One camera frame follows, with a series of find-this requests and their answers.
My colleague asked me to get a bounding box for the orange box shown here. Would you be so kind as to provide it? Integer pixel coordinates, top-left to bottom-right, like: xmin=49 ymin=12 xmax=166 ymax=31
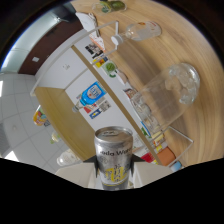
xmin=156 ymin=148 xmax=176 ymax=167

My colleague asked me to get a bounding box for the blue yellow wall poster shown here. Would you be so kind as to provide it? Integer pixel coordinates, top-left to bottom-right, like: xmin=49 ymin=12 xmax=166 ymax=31
xmin=89 ymin=109 xmax=102 ymax=120

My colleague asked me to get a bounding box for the yellow printed can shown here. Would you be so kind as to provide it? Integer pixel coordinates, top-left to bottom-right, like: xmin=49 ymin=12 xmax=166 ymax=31
xmin=32 ymin=105 xmax=50 ymax=127

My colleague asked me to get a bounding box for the light blue cup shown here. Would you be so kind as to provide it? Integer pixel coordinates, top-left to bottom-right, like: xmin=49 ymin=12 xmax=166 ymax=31
xmin=170 ymin=160 xmax=184 ymax=172

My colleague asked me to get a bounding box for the two-tier wooden shelf white frame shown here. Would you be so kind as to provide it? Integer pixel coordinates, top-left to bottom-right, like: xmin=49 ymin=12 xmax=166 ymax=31
xmin=29 ymin=19 xmax=195 ymax=168

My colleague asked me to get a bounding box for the clear drinking glass with ice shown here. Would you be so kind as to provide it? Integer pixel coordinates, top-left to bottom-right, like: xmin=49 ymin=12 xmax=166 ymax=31
xmin=130 ymin=62 xmax=201 ymax=136

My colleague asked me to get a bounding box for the orange printed paper sheet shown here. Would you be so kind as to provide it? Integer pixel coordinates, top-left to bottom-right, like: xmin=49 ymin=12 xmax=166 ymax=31
xmin=89 ymin=34 xmax=107 ymax=51

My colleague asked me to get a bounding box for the blue liquor bottle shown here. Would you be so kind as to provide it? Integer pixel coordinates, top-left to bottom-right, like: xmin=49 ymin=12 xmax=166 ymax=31
xmin=71 ymin=81 xmax=107 ymax=113

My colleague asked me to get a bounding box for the clear bottle green cap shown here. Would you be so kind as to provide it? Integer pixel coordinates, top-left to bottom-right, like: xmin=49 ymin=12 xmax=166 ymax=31
xmin=49 ymin=131 xmax=62 ymax=145

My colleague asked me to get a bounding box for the clear bottle white cap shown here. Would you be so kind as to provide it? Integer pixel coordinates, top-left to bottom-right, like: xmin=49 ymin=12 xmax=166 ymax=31
xmin=110 ymin=21 xmax=163 ymax=47

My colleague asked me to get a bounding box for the silver soda water can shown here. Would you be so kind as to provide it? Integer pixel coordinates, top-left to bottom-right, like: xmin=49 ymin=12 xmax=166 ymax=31
xmin=93 ymin=125 xmax=134 ymax=191

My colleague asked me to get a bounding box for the brown door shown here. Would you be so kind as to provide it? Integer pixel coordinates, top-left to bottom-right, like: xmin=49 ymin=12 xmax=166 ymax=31
xmin=18 ymin=19 xmax=84 ymax=75

